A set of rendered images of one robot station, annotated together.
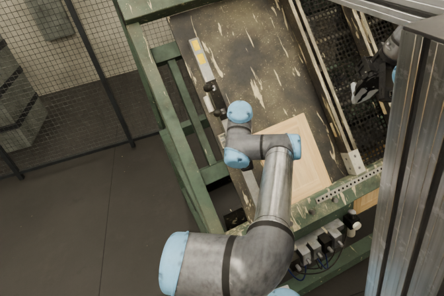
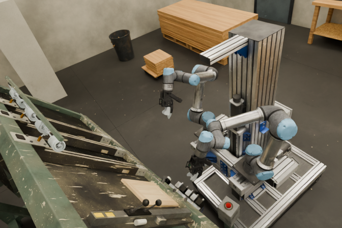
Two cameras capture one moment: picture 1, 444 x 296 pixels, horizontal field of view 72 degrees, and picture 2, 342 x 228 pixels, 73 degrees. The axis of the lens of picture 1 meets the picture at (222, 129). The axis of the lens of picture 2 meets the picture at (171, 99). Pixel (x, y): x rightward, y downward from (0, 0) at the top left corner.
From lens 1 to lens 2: 1.56 m
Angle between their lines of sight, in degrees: 84
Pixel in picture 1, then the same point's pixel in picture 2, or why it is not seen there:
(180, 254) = (288, 119)
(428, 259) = (265, 71)
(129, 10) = not seen: outside the picture
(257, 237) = (268, 107)
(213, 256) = (282, 112)
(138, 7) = not seen: outside the picture
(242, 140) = (220, 135)
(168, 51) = not seen: outside the picture
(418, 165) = (263, 58)
